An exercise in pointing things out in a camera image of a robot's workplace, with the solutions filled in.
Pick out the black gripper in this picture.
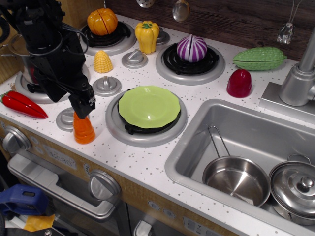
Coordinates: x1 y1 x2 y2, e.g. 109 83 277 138
34 55 95 119

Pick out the orange toy carrot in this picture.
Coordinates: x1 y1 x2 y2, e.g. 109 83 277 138
73 112 95 144

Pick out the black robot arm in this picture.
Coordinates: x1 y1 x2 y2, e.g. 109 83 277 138
0 0 95 119

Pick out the light green plate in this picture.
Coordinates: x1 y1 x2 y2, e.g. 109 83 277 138
118 86 181 129

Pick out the grey stovetop knob front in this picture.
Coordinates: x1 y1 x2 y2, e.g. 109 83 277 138
56 108 74 132

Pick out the grey stovetop knob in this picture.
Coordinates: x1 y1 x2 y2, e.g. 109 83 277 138
93 76 122 97
157 27 170 46
56 108 74 132
122 49 148 69

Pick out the grey stovetop knob middle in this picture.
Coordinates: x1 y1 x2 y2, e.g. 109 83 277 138
93 76 122 97

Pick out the yellow toy corn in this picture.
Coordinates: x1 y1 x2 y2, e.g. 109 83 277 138
94 51 113 73

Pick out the grey stovetop knob back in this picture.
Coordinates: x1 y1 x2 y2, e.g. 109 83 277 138
122 49 148 69

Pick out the red toy chili pepper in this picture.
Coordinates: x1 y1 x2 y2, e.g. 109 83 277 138
0 90 48 119

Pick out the back left stove burner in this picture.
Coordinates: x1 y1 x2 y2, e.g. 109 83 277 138
80 22 136 56

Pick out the silver oven knob left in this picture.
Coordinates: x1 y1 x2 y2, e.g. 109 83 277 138
2 125 32 153

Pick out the silver oven knob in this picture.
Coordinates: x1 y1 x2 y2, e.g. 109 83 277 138
2 125 32 153
88 169 121 204

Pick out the front right stove burner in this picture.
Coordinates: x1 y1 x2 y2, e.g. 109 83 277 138
105 92 188 148

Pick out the orange toy pumpkin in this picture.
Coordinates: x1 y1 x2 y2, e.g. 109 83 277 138
87 8 118 36

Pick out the silver oven knob right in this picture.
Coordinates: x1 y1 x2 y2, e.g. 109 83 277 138
88 169 121 204

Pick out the steel pot with lid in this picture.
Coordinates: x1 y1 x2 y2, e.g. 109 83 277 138
0 34 38 85

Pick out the back right stove burner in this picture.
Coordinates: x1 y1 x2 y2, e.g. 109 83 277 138
156 43 225 86

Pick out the yellow toy bell pepper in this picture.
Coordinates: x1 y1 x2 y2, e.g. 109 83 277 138
135 21 159 54

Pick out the grey stovetop knob rear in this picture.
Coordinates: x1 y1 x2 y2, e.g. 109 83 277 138
157 27 170 46

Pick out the blue clamp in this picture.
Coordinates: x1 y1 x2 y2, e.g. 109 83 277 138
0 184 49 215

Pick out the hanging slotted metal ladle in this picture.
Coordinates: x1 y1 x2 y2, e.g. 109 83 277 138
136 0 155 8

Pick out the purple white toy onion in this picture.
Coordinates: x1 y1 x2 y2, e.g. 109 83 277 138
176 34 208 63

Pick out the yellow cloth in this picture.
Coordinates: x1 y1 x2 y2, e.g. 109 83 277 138
24 214 55 232

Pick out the hanging metal spoon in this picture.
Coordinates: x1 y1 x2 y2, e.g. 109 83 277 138
172 0 190 23

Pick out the dark red toy pepper half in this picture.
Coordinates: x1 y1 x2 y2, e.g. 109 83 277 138
226 69 252 98

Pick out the silver toy sink basin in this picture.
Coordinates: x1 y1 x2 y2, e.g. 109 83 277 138
165 99 315 236

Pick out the steel saucepan in sink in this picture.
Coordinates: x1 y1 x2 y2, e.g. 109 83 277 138
202 126 271 207

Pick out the green toy bitter gourd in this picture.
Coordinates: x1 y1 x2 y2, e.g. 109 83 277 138
233 47 287 71

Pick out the silver toy faucet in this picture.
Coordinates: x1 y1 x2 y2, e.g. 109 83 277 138
259 32 315 123

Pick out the hanging metal whisk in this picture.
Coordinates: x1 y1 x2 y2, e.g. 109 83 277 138
276 0 303 45

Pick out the steel lidded pot in sink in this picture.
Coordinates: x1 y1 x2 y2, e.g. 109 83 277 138
269 153 315 226

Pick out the silver oven door handle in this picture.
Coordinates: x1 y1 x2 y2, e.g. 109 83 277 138
8 154 116 222

